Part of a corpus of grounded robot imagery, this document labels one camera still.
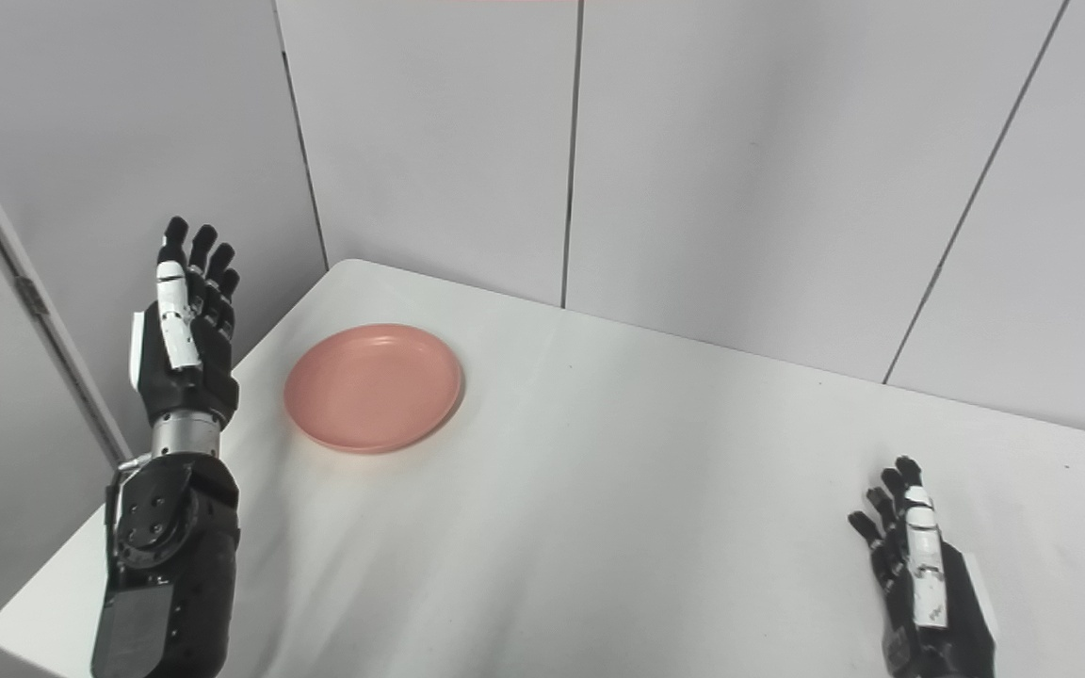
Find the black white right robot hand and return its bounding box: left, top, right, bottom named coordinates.
left=848, top=456, right=997, bottom=678

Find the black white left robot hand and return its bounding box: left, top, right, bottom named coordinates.
left=128, top=217, right=242, bottom=429

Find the pink round plate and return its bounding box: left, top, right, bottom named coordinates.
left=283, top=324, right=464, bottom=456

